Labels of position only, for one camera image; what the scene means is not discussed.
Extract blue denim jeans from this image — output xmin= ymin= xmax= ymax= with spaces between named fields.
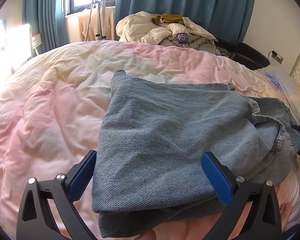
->
xmin=92 ymin=70 xmax=300 ymax=238

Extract pastel pillow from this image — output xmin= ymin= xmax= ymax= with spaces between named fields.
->
xmin=258 ymin=65 xmax=300 ymax=124

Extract black bed headboard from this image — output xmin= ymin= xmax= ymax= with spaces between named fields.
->
xmin=215 ymin=39 xmax=270 ymax=70

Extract pastel rainbow duvet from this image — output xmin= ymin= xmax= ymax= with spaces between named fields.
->
xmin=0 ymin=39 xmax=300 ymax=240

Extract mustard yellow garment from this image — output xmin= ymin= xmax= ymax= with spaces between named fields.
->
xmin=151 ymin=13 xmax=184 ymax=27

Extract white side cabinet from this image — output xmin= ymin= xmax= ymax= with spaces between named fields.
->
xmin=10 ymin=23 xmax=42 ymax=74

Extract cream puffer jacket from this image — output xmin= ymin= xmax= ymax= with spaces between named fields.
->
xmin=116 ymin=11 xmax=221 ymax=55

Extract beige cloth over radiator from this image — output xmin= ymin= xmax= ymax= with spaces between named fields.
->
xmin=78 ymin=7 xmax=115 ymax=41

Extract teal curtain by window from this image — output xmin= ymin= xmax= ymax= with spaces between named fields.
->
xmin=23 ymin=0 xmax=68 ymax=54

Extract metal tripod stand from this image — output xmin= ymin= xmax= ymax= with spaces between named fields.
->
xmin=84 ymin=0 xmax=107 ymax=42

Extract wall power socket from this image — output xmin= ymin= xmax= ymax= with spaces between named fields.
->
xmin=268 ymin=50 xmax=283 ymax=64

